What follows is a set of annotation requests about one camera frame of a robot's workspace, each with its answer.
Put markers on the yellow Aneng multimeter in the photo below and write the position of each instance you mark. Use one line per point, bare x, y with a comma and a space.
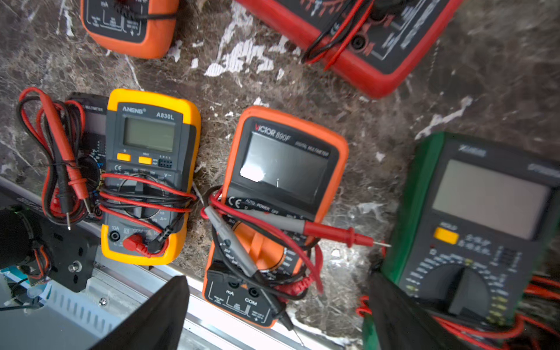
152, 143

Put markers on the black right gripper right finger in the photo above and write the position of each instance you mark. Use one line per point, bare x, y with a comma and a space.
395, 321

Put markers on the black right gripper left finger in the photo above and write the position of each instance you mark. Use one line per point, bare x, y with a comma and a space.
156, 324

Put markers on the small black multimeter left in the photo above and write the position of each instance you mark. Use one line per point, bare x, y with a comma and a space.
71, 136

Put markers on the orange victor multimeter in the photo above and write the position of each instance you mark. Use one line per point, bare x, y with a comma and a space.
138, 28
267, 216

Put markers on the large green XLUE multimeter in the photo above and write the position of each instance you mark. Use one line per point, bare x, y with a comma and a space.
475, 220

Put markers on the red Aneng large multimeter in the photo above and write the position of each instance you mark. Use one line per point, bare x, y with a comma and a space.
374, 45

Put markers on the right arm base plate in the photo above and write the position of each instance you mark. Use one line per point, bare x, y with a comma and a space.
42, 250

